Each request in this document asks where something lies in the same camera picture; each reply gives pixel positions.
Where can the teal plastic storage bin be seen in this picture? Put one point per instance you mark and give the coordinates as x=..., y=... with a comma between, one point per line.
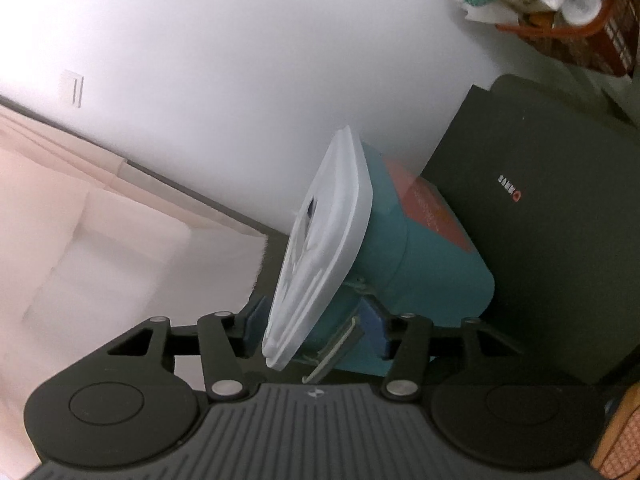
x=430, y=280

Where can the white plastic bin lid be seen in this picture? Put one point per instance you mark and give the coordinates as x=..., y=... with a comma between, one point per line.
x=325, y=220

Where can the white round jar lid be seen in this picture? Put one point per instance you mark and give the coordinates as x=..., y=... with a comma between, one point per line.
x=581, y=6

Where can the orange plastic basket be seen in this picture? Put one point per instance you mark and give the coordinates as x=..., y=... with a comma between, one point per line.
x=615, y=35

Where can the orange patterned fabric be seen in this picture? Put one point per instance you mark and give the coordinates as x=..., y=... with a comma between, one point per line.
x=620, y=440

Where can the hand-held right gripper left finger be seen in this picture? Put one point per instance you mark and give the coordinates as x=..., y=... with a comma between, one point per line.
x=256, y=320

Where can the pale pink curtain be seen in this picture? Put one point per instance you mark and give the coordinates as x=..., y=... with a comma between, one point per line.
x=75, y=240

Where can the dark desktop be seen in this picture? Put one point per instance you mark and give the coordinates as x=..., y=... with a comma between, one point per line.
x=620, y=105

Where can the black desk mat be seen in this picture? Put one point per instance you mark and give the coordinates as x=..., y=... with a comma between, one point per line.
x=550, y=235

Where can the white wall switch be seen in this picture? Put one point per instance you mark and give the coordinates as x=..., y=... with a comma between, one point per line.
x=71, y=89

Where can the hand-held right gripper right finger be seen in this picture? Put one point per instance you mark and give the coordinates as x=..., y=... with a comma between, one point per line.
x=374, y=330

